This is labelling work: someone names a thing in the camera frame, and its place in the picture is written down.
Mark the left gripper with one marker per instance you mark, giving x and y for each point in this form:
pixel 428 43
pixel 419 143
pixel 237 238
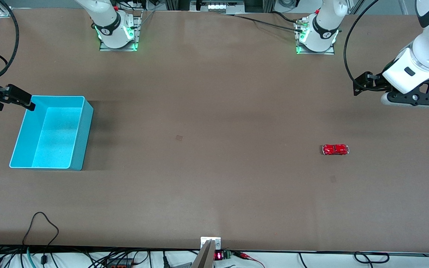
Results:
pixel 375 83

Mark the red beetle toy car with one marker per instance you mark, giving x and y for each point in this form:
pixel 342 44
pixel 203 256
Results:
pixel 335 149

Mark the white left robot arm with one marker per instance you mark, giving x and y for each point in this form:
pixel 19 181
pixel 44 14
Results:
pixel 322 33

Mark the blue plastic box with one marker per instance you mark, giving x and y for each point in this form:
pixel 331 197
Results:
pixel 54 134

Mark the red digit display module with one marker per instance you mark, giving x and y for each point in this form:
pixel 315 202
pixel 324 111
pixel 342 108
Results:
pixel 218 255

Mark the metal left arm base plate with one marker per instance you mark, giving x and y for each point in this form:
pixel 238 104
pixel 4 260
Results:
pixel 330 52

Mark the silver table corner bracket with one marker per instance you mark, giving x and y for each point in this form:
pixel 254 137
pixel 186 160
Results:
pixel 4 12

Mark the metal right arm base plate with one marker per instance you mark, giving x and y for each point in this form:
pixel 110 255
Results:
pixel 138 33

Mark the aluminium frame structure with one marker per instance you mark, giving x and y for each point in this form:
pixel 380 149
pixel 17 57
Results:
pixel 218 6

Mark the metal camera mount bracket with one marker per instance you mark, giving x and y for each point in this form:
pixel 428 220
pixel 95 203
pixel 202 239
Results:
pixel 209 257

